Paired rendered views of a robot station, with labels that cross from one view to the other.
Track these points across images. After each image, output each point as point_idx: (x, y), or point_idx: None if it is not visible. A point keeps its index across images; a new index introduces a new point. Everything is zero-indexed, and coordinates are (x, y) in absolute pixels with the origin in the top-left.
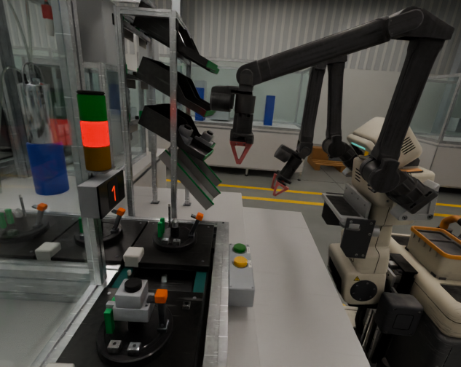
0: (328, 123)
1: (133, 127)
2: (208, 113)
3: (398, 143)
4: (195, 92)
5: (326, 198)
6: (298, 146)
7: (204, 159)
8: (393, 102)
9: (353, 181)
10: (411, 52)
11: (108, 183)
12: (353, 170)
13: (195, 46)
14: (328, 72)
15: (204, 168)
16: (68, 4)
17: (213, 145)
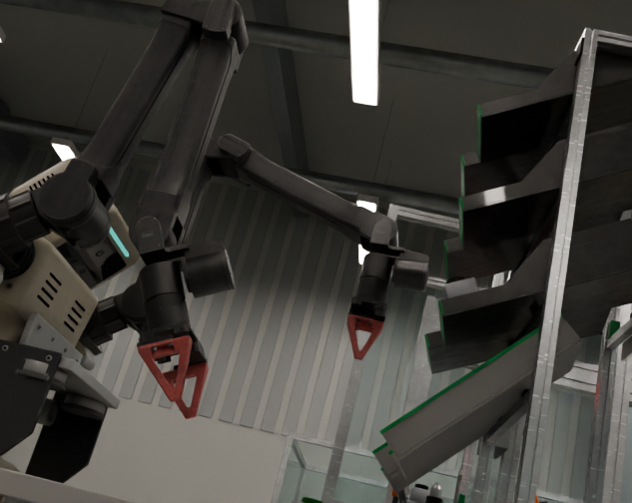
0: (128, 160)
1: (630, 344)
2: (446, 270)
3: None
4: (539, 171)
5: (87, 371)
6: (173, 238)
7: (430, 369)
8: (191, 225)
9: (28, 304)
10: (207, 179)
11: None
12: (40, 276)
13: (558, 68)
14: (187, 43)
15: (460, 401)
16: None
17: (439, 313)
